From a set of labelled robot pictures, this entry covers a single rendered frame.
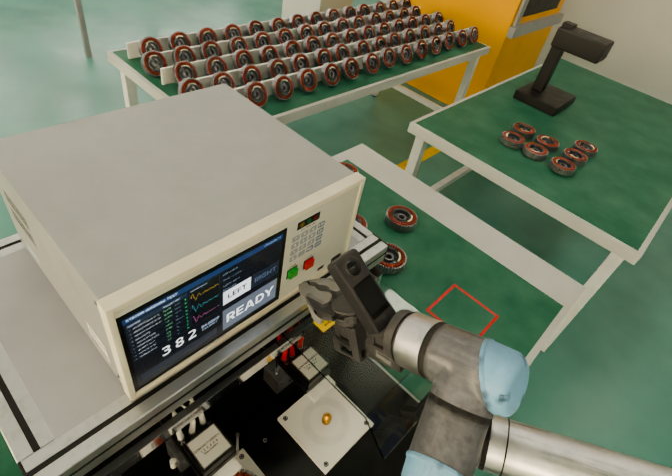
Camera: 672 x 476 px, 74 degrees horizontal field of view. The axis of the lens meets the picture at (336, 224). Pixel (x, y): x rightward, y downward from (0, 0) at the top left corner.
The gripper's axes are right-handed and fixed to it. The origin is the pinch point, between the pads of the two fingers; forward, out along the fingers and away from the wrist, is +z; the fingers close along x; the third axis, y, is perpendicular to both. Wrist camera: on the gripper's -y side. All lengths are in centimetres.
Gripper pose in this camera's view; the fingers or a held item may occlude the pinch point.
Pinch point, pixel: (305, 283)
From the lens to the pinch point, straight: 73.7
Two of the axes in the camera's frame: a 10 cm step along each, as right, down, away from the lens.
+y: 1.5, 9.0, 4.1
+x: 6.8, -4.0, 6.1
